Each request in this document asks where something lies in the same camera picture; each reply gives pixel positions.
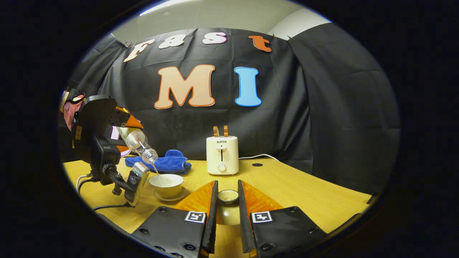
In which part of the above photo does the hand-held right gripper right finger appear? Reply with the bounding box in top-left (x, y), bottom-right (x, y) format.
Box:
top-left (237, 180), bottom-right (328, 258)

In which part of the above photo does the cream saucer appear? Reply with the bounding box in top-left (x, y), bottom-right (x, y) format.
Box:
top-left (152, 186), bottom-right (189, 202)

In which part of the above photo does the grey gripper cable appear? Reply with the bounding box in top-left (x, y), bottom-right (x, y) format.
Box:
top-left (76, 173), bottom-right (94, 194)

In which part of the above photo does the black backdrop cloth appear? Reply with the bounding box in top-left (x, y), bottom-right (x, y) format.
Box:
top-left (59, 23), bottom-right (401, 196)

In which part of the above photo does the white toaster cable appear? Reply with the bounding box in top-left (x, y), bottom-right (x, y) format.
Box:
top-left (238, 154), bottom-right (281, 162)

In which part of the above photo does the cream teacup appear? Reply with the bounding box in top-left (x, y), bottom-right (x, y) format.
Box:
top-left (149, 174), bottom-right (184, 199)

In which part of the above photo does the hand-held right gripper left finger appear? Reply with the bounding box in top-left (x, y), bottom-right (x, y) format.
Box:
top-left (131, 180), bottom-right (219, 258)

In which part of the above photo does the clear water bottle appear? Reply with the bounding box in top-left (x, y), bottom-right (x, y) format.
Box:
top-left (118, 127), bottom-right (158, 165)

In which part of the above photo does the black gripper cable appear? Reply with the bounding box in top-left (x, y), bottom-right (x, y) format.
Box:
top-left (93, 202), bottom-right (132, 212)

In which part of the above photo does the cream teacup lid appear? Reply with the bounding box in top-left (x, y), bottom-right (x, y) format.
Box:
top-left (214, 189), bottom-right (241, 226)

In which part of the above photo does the white toaster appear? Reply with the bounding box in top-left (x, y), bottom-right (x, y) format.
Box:
top-left (206, 135), bottom-right (240, 176)

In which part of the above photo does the blue towel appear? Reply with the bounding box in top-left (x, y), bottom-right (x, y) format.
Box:
top-left (125, 149), bottom-right (192, 175)

